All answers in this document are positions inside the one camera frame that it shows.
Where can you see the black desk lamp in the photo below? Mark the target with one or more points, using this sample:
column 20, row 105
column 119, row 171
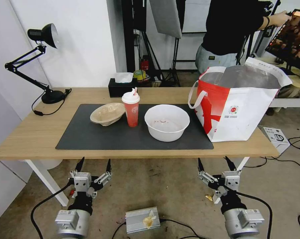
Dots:
column 52, row 97

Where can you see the black light stand tripod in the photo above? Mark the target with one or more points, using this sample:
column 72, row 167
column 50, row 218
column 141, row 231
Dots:
column 175, row 62

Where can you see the black framed monitor screen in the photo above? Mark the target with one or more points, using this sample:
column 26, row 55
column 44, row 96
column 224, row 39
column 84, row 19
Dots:
column 291, row 37

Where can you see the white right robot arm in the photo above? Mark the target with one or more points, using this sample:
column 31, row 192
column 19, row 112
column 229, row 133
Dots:
column 244, row 224

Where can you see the white plastic bowl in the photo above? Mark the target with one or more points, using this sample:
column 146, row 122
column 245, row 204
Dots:
column 166, row 129

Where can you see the white bench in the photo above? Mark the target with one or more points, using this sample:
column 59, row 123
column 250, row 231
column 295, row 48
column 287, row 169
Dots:
column 289, row 102

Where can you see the red cup with white lid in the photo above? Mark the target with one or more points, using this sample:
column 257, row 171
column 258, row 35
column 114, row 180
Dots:
column 132, row 112

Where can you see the red white takeout bag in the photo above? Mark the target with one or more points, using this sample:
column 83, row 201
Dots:
column 239, row 117

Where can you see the white table leg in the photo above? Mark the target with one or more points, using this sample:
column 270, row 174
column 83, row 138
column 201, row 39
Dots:
column 242, row 163
column 50, row 184

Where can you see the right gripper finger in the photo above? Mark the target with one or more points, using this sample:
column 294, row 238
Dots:
column 231, row 166
column 206, row 177

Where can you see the red white striped straw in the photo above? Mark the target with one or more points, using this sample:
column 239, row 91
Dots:
column 134, row 91

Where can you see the black desk mat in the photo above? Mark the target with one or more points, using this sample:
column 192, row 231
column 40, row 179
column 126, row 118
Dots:
column 95, row 137

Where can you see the white cardboard box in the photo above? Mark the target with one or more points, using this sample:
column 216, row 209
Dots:
column 277, row 139

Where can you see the silver metal box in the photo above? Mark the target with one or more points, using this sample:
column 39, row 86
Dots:
column 135, row 221

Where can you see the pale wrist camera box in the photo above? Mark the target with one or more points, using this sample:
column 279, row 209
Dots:
column 230, row 181
column 82, row 181

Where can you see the black tissue box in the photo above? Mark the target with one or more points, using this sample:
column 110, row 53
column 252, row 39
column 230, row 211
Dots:
column 115, row 89

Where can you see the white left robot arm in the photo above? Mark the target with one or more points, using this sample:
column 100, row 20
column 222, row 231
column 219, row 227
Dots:
column 70, row 224

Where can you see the person's forearm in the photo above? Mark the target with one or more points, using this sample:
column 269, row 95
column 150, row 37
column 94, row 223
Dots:
column 266, row 23

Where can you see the crumpled brown paper bowl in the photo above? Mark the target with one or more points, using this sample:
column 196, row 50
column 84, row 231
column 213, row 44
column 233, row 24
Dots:
column 106, row 114

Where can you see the yellow chip scrap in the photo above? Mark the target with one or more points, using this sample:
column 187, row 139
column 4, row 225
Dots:
column 209, row 198

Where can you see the white tissue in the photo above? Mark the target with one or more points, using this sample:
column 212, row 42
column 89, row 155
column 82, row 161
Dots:
column 123, row 77

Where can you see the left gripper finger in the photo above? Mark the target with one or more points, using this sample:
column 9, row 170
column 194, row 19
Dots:
column 105, row 177
column 80, row 165

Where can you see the yellow green tape roll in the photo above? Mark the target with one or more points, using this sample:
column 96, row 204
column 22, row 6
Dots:
column 140, row 74

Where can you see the small red device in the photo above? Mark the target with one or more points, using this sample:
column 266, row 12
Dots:
column 145, row 63

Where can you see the grey softbox panel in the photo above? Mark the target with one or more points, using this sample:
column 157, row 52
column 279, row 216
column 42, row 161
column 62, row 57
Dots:
column 166, row 17

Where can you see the person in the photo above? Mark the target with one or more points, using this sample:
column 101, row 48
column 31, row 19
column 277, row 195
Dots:
column 227, row 25

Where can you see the crumpled paper scrap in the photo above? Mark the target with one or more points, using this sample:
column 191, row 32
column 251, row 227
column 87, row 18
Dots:
column 148, row 220

